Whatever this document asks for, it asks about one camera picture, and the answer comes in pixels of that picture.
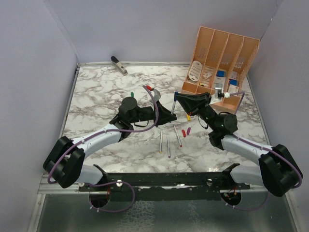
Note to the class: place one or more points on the aluminium frame rail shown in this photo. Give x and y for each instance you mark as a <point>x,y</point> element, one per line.
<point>46,188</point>

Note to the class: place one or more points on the orange desk organizer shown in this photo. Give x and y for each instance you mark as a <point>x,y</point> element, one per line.
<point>226,58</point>

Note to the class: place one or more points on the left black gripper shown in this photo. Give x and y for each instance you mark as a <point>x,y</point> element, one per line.
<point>164,116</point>

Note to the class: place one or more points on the purple tipped pen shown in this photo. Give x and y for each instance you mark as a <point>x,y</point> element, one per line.
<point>168,146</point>

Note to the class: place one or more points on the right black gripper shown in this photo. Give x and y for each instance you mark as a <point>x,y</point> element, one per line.
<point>192,102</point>

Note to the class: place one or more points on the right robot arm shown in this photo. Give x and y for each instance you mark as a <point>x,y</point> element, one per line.
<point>275,169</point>

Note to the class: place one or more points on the black grey stapler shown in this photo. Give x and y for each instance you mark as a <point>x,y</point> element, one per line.
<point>118,65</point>

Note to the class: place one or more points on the white oval item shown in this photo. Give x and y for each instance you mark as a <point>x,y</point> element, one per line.
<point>195,71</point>

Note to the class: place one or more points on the red tipped pen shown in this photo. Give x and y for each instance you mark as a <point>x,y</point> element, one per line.
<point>177,136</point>

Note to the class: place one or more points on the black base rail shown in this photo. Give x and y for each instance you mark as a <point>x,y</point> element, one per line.
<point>124,187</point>

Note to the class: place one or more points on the blue pen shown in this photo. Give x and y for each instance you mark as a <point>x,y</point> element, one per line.
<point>174,104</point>

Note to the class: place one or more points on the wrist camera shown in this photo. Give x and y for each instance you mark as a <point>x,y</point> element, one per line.
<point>219,92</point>
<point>154,97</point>

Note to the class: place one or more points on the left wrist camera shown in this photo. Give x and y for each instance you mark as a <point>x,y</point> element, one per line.
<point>154,97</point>

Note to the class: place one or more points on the yellow pen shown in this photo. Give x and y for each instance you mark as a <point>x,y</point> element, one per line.
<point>161,142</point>

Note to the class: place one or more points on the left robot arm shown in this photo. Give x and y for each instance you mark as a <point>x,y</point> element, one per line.
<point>65,163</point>

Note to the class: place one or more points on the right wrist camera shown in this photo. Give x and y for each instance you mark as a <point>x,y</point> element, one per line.
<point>219,92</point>

